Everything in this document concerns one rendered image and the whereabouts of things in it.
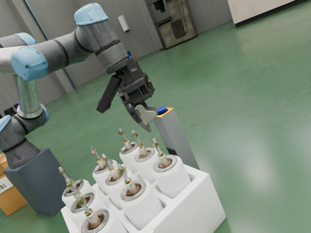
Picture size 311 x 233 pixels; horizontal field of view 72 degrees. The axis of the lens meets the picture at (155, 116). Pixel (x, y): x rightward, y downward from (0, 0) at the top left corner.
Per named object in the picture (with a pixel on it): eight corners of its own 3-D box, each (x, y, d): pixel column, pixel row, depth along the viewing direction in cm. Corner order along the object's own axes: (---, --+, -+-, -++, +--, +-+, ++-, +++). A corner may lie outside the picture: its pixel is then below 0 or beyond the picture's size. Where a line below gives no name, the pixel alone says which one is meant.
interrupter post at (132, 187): (139, 189, 58) (134, 180, 57) (132, 195, 57) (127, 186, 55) (135, 187, 60) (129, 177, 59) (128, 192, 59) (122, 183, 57)
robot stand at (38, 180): (36, 212, 120) (2, 171, 110) (61, 188, 133) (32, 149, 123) (52, 217, 109) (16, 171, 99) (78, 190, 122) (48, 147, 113)
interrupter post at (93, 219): (98, 226, 52) (91, 217, 50) (90, 227, 52) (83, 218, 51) (102, 217, 54) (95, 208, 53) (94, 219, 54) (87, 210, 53)
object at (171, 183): (167, 217, 69) (144, 174, 63) (180, 194, 75) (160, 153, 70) (194, 223, 63) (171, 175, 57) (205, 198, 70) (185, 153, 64)
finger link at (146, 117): (163, 129, 60) (147, 101, 58) (145, 137, 62) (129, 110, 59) (164, 125, 63) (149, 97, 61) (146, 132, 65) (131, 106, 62)
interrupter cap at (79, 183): (65, 201, 68) (63, 199, 68) (63, 191, 75) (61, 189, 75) (86, 187, 71) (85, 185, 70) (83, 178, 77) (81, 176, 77)
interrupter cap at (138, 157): (143, 164, 68) (142, 163, 68) (131, 160, 74) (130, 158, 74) (159, 150, 72) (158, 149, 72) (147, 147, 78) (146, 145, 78)
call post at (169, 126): (179, 175, 97) (151, 116, 86) (189, 166, 100) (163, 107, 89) (189, 181, 91) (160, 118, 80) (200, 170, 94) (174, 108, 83)
